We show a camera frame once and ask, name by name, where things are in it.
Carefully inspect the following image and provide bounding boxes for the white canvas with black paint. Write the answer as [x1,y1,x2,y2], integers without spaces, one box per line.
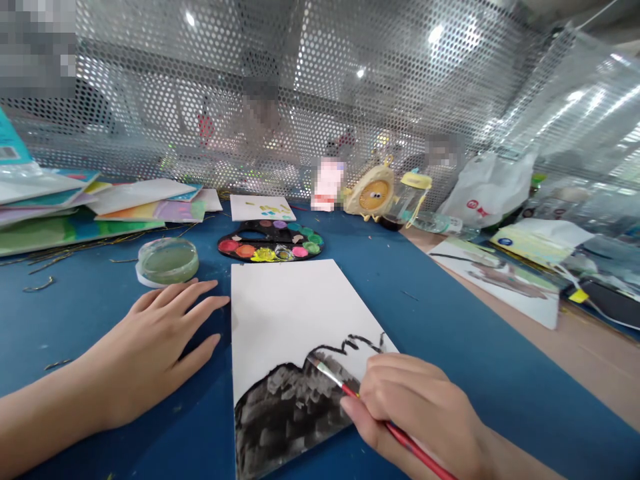
[229,259,399,480]

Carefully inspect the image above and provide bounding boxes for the white plastic bag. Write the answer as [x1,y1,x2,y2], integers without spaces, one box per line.
[437,149,537,229]

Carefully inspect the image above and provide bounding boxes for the pile of painted canvases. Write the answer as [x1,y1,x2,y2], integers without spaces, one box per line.
[0,167,224,259]

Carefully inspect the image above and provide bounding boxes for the yellow chick shaped fan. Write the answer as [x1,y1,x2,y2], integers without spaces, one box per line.
[341,155,401,223]

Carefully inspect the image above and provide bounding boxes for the clear plastic sheet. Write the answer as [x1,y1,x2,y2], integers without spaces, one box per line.
[519,27,640,241]

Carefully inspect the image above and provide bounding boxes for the person's right hand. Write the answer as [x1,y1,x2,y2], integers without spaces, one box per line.
[339,351,497,480]

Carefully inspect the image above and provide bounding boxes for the red handled paintbrush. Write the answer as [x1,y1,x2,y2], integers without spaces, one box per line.
[305,352,459,480]

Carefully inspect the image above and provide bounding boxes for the perforated metal partition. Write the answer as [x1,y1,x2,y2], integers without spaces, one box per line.
[0,0,640,211]

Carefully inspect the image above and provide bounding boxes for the round container of green water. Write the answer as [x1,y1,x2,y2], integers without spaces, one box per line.
[137,237,200,286]

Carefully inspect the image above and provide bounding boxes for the black paint palette with colours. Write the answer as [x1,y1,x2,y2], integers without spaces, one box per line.
[217,219,326,264]

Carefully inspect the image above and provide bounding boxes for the teal packet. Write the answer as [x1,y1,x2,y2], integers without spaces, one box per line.
[0,107,45,177]

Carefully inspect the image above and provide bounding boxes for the black flat device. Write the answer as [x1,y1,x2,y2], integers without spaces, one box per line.
[573,279,640,332]

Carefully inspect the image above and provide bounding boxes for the small white canvas yellow dabs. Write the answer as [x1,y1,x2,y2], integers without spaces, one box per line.
[229,194,297,223]

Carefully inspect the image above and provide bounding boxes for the clear bottle with yellow lid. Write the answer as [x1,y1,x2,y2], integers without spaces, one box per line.
[399,169,434,229]

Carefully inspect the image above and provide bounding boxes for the person's left hand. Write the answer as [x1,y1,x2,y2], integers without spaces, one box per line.
[79,279,231,432]

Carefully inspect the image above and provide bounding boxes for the painted canvas with brown shape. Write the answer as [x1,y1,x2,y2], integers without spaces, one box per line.
[427,237,562,331]

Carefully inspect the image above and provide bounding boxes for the clear plastic water bottle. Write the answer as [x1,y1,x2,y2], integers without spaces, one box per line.
[412,209,482,241]

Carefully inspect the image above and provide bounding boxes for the blue table mat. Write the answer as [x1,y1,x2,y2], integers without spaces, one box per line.
[0,199,640,480]

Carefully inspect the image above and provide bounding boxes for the white and yellow tissue packet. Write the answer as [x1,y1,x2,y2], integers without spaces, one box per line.
[489,217,597,267]

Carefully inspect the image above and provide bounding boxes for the bundle of gold wire strands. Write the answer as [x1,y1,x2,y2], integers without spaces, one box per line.
[0,215,217,276]

